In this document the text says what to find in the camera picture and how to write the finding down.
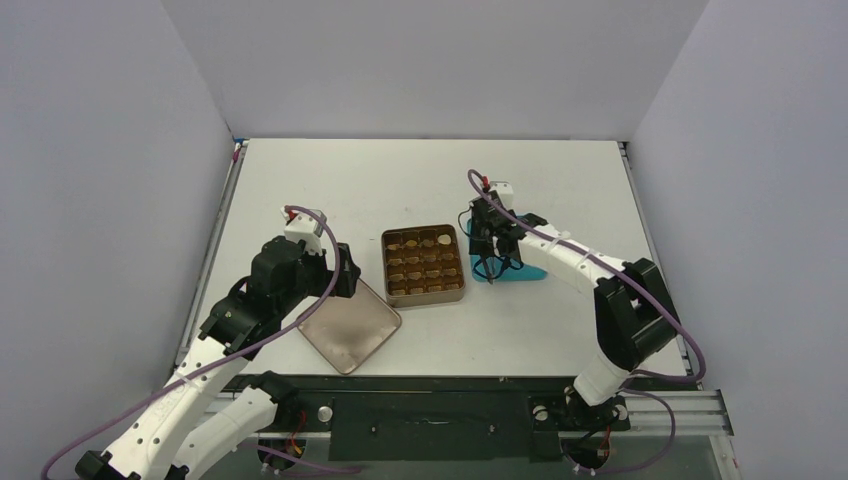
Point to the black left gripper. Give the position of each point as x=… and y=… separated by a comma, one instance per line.
x=327, y=276

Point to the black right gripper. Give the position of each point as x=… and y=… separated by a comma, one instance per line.
x=494, y=241

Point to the metal tongs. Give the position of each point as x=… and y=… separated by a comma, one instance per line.
x=487, y=269

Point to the gold cookie tin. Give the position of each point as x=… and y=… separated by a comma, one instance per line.
x=428, y=274

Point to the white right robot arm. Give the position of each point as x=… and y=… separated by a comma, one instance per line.
x=631, y=301

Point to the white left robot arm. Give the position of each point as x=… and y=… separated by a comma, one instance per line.
x=236, y=329

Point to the teal plastic tray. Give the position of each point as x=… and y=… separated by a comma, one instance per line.
x=504, y=269

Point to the gold tin lid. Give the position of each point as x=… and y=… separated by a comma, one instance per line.
x=346, y=332

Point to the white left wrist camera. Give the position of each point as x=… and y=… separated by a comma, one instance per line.
x=301, y=227

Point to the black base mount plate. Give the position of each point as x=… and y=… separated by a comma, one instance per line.
x=448, y=418

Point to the aluminium rail frame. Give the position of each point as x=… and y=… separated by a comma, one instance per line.
x=696, y=413

